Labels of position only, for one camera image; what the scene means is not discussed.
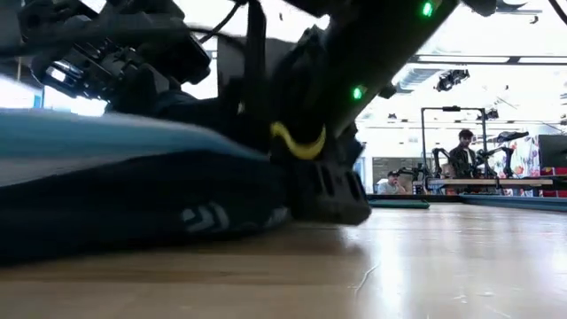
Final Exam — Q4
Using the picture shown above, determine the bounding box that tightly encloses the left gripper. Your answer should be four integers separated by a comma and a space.
29, 12, 212, 117

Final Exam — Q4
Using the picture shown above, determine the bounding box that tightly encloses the black rectangular case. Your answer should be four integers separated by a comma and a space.
367, 198, 431, 210

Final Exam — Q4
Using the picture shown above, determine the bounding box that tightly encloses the white mesh zip pouch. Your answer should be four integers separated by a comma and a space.
0, 109, 269, 188

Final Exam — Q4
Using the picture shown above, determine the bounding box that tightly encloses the navy blue backpack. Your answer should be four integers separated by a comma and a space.
0, 88, 294, 267

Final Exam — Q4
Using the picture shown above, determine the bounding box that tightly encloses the person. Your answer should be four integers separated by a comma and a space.
447, 128, 479, 181
376, 169, 408, 196

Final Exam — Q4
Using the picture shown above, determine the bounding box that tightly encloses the large window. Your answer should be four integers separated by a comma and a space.
0, 74, 107, 117

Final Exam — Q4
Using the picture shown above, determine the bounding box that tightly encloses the background wooden table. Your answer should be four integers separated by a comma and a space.
425, 177, 555, 188

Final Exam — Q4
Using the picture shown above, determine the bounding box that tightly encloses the black monitor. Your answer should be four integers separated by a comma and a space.
538, 134, 567, 169

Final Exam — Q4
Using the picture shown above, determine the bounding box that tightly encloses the yellow cable tie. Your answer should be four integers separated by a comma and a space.
269, 121, 328, 161

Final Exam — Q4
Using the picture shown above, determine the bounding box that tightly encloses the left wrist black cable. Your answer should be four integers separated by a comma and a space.
198, 0, 245, 44

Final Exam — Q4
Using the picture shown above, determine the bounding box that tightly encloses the black background rig frame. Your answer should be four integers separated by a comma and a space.
419, 105, 490, 192

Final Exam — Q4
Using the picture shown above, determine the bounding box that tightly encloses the black overhead camera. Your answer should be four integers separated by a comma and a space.
435, 68, 470, 93

